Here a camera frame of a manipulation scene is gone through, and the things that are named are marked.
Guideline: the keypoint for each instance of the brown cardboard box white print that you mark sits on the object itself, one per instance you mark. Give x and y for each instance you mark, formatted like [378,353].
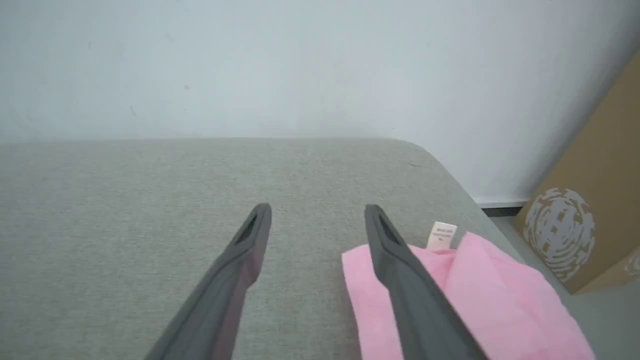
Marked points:
[600,200]

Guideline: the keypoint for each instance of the pink garment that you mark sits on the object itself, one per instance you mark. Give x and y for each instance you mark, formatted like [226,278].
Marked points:
[500,300]

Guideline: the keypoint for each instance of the white wall baseboard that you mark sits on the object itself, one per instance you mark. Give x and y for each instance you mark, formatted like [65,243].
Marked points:
[500,202]

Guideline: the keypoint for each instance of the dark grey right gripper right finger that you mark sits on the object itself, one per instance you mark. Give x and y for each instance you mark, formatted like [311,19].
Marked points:
[420,310]

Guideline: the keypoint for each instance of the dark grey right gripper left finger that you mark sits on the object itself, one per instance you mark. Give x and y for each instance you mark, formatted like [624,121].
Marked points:
[220,305]

